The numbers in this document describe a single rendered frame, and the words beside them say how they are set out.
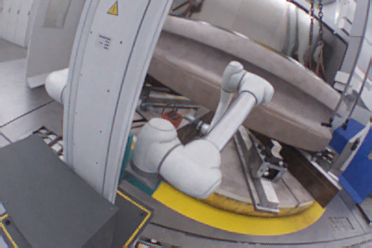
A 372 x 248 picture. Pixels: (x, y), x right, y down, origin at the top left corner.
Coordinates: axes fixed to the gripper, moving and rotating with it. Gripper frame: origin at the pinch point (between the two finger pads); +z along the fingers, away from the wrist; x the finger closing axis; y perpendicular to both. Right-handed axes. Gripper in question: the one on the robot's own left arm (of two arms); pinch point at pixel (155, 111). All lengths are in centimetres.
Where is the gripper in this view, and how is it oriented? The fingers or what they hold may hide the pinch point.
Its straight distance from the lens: 166.3
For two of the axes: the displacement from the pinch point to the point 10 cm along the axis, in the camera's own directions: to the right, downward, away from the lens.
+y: -2.5, 9.2, 2.9
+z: 8.7, 3.5, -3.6
